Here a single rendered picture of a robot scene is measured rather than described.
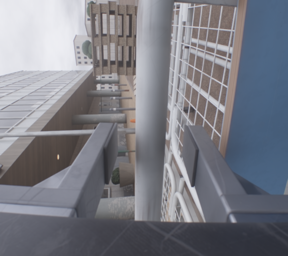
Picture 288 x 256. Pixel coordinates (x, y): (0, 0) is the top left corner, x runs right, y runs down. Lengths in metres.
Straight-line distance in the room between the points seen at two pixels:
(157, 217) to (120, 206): 5.80
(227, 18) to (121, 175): 7.98
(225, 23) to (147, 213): 1.58
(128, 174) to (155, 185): 8.89
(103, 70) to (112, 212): 3.70
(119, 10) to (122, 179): 6.83
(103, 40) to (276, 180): 3.73
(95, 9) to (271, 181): 3.73
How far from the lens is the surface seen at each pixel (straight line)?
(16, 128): 9.60
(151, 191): 0.16
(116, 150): 0.16
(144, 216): 0.18
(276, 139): 0.18
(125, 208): 5.98
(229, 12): 1.66
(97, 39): 3.84
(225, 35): 1.66
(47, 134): 5.61
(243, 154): 0.17
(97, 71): 3.94
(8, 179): 5.88
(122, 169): 9.03
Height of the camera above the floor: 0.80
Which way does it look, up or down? 8 degrees down
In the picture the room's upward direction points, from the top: 91 degrees counter-clockwise
